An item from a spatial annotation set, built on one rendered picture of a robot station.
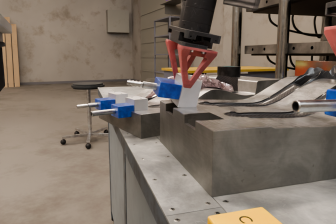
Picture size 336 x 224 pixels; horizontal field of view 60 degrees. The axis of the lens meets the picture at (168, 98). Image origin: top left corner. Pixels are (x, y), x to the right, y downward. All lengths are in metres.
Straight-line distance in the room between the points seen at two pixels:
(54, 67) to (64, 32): 1.24
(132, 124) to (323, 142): 0.40
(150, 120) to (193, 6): 0.28
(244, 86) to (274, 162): 0.50
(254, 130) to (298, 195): 0.10
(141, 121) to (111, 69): 10.36
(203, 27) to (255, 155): 0.23
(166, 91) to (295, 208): 0.27
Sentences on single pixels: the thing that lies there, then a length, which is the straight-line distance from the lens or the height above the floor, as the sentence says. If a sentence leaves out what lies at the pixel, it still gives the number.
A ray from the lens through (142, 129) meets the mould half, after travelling 0.65.
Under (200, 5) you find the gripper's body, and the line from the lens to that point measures 0.51.
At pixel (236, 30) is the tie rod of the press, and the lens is 1.85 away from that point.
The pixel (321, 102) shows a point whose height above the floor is 0.94.
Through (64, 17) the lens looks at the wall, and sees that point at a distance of 10.81.
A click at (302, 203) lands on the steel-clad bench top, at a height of 0.80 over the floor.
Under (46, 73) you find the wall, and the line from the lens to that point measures 10.72.
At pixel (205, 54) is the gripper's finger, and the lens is 0.50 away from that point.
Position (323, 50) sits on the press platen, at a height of 1.00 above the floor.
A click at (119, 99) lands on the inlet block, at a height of 0.87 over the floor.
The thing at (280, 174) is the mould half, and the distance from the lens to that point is 0.45.
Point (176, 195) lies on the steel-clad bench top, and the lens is 0.41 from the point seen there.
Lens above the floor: 0.98
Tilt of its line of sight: 8 degrees down
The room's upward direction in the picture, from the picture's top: straight up
